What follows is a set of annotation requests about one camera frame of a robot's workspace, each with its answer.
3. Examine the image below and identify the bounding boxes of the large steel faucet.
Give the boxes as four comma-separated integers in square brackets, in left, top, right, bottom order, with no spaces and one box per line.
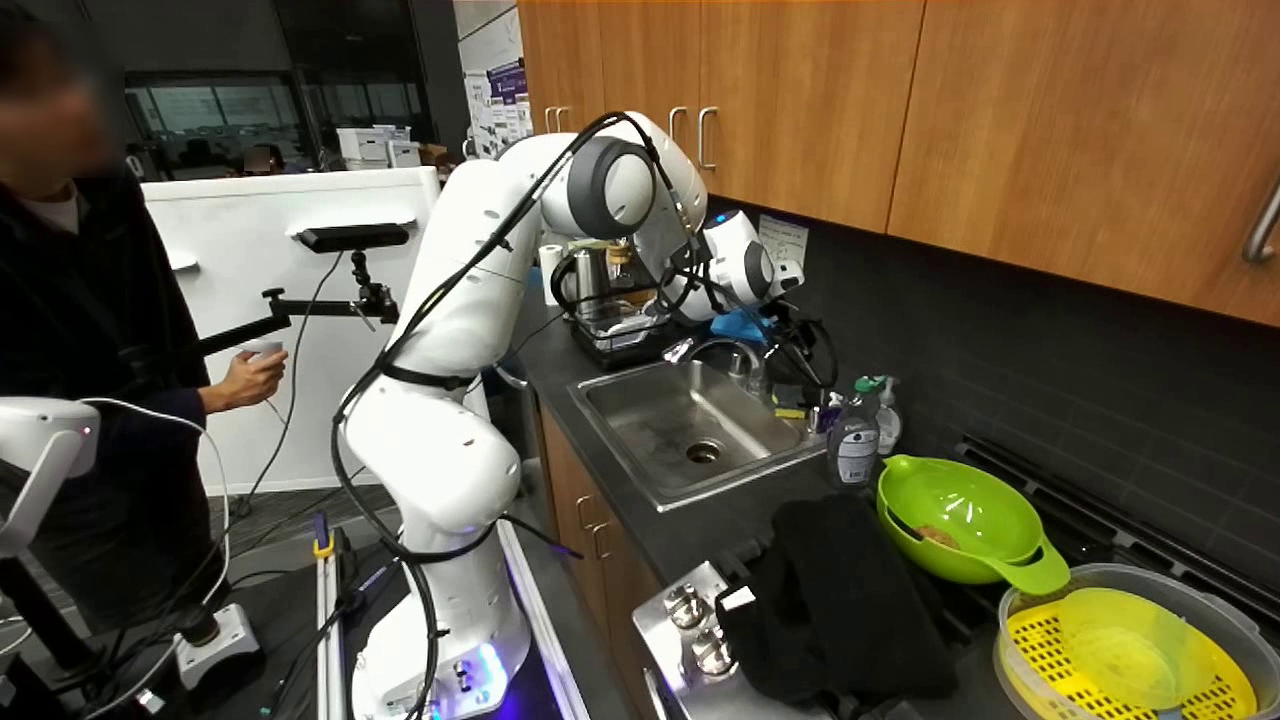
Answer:
[664,336,772,399]

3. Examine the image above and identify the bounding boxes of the blue cloth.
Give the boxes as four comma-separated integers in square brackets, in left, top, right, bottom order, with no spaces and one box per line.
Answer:
[709,309,773,347]

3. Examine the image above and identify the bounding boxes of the white paper note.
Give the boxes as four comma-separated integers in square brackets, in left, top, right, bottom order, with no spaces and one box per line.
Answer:
[757,212,810,270]

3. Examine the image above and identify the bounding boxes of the clear dish soap bottle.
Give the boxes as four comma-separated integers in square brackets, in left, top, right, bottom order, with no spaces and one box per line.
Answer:
[827,377,882,489]

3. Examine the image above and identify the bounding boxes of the white pump bottle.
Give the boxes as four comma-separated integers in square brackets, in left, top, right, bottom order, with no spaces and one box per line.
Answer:
[874,375,905,457]

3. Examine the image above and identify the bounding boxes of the steel sink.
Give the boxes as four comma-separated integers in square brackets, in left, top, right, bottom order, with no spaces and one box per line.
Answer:
[567,357,833,512]

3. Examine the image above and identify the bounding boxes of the black dish rack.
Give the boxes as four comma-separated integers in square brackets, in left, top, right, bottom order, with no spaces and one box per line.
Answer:
[569,296,685,372]

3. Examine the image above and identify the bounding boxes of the glass carafe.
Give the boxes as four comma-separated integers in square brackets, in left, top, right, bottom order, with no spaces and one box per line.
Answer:
[604,239,643,304]

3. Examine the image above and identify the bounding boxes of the steel kettle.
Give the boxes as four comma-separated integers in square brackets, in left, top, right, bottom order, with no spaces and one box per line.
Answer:
[551,243,614,319]

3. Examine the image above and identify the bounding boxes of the green colander bowl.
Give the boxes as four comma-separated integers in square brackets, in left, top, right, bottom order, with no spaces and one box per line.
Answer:
[876,454,1072,597]

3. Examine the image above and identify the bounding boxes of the upper cabinet door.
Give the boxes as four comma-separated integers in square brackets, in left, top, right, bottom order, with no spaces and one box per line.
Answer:
[698,0,927,234]
[516,0,607,138]
[597,0,703,179]
[887,0,1280,330]

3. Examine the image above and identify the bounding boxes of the cabinet door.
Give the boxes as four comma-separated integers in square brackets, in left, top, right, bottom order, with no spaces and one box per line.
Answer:
[516,0,607,138]
[887,0,1280,330]
[698,0,927,234]
[598,505,669,720]
[597,0,703,179]
[538,404,609,623]

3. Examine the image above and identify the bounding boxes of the black cloth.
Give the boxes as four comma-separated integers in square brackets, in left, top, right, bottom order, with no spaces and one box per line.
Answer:
[714,494,962,707]

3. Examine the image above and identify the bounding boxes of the lower cabinet door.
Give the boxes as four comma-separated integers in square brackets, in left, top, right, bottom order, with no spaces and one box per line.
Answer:
[598,505,669,720]
[538,404,609,623]

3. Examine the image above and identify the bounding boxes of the stove knob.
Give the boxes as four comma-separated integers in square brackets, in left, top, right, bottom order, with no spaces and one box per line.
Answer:
[691,631,738,678]
[664,584,708,631]

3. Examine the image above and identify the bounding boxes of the wooden upper cabinet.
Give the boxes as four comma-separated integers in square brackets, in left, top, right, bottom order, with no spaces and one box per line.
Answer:
[516,0,1280,330]

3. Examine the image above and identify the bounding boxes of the stove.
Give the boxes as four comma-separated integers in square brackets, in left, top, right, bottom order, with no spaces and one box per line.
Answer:
[631,431,1280,720]

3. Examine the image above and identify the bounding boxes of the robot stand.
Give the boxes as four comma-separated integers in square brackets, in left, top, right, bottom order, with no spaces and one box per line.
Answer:
[314,518,613,720]

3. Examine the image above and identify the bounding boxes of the yellow strainer basket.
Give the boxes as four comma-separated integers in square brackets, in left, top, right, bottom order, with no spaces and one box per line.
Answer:
[1004,587,1260,720]

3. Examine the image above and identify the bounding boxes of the stack of white boxes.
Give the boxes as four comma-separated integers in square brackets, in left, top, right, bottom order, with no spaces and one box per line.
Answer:
[334,124,423,172]

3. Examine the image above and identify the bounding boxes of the grey clear bowl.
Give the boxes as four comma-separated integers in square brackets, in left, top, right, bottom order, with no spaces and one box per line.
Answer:
[993,562,1280,720]

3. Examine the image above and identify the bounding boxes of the white partition board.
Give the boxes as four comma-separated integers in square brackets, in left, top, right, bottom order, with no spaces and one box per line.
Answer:
[140,166,442,497]

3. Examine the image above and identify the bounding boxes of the window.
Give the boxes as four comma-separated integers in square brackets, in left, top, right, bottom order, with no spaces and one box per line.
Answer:
[124,72,427,173]

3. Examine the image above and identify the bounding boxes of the person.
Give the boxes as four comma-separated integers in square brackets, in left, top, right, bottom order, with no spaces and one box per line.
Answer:
[0,0,291,641]

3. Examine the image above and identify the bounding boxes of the white device on stand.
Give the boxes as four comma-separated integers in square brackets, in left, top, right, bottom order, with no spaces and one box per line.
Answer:
[0,396,267,720]

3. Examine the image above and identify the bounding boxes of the wall posters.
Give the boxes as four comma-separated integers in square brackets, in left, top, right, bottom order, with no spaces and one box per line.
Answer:
[468,58,534,160]

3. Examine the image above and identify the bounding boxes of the camera on mount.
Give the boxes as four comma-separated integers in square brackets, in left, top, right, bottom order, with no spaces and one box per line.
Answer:
[195,223,412,357]

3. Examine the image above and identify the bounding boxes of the black cable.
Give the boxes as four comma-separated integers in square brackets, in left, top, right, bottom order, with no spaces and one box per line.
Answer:
[228,250,347,519]

